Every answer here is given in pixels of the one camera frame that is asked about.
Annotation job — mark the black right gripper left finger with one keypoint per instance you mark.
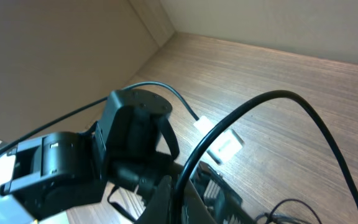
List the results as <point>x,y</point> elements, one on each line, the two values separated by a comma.
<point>158,209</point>

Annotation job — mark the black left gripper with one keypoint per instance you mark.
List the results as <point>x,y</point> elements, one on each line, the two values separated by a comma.
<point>142,175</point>

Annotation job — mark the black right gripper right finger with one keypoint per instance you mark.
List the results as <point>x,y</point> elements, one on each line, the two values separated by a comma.
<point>193,210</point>

